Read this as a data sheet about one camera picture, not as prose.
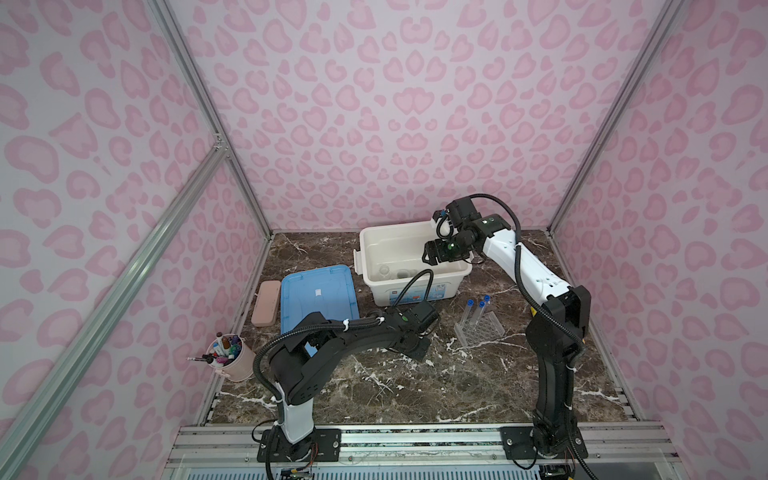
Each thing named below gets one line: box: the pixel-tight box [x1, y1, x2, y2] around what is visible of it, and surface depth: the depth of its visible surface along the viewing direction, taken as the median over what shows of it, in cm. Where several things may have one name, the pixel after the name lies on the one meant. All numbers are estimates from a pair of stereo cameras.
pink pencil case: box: [251, 280, 281, 327], surface depth 100 cm
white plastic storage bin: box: [353, 221, 473, 307], surface depth 100 cm
